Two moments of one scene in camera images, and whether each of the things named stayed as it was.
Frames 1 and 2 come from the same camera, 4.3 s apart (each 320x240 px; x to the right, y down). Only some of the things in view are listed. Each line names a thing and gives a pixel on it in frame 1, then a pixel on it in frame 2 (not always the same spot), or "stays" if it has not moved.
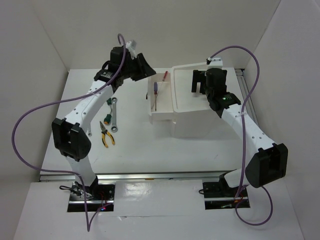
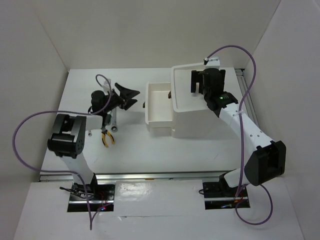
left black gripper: [143, 70] to [126, 94]
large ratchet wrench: [114, 128] stays
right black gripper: [198, 77] stays
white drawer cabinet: [192, 116] stays
